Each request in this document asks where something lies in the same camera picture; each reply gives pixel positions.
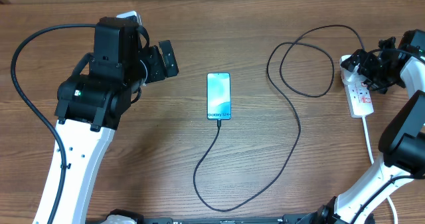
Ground black charging cable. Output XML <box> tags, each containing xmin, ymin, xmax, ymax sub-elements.
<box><xmin>192</xmin><ymin>24</ymin><xmax>368</xmax><ymax>213</ymax></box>

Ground Samsung Galaxy smartphone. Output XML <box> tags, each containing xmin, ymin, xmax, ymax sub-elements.
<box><xmin>207</xmin><ymin>72</ymin><xmax>232</xmax><ymax>120</ymax></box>

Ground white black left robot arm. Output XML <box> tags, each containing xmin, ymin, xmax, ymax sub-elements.
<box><xmin>34</xmin><ymin>11</ymin><xmax>179</xmax><ymax>223</ymax></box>

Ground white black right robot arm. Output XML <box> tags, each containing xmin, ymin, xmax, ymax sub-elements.
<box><xmin>299</xmin><ymin>29</ymin><xmax>424</xmax><ymax>223</ymax></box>

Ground white charger plug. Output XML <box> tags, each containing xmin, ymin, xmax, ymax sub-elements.
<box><xmin>341</xmin><ymin>68</ymin><xmax>359</xmax><ymax>86</ymax></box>

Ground white power strip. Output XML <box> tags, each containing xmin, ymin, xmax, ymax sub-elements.
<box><xmin>339</xmin><ymin>55</ymin><xmax>374</xmax><ymax>118</ymax></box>

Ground white power strip cord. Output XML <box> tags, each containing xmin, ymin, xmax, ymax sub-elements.
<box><xmin>361</xmin><ymin>116</ymin><xmax>399</xmax><ymax>224</ymax></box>

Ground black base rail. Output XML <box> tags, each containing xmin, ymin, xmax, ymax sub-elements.
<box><xmin>84</xmin><ymin>209</ymin><xmax>319</xmax><ymax>224</ymax></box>

